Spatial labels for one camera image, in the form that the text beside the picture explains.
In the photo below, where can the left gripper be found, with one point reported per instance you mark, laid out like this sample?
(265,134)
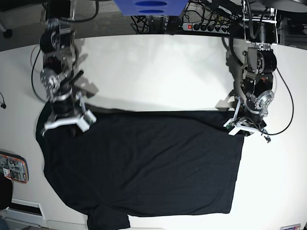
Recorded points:
(253,120)

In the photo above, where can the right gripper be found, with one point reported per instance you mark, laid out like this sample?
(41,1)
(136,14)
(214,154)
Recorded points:
(63,106)

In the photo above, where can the black T-shirt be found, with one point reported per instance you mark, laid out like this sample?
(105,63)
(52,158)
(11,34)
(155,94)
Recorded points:
(143,164)

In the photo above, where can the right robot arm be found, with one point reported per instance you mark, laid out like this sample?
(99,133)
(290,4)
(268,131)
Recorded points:
(60,58)

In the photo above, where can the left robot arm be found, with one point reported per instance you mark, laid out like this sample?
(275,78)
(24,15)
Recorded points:
(254,92)

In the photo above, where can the small colourful card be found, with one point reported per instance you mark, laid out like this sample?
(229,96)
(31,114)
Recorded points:
(291,227)

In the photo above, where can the white power strip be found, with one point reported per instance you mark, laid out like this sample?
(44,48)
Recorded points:
(211,28)

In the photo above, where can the black chair wheel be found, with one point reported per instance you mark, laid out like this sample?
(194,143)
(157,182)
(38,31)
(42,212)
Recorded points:
(7,33)

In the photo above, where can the blue plastic bin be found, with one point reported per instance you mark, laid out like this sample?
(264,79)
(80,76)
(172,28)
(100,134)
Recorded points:
(151,7)

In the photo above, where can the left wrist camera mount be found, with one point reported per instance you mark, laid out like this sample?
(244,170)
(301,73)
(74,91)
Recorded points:
(234,125)

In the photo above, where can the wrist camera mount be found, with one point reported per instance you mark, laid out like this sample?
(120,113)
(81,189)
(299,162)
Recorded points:
(234,125)
(84,121)

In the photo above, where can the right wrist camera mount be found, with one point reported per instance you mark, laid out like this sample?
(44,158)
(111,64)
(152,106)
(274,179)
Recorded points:
(84,121)

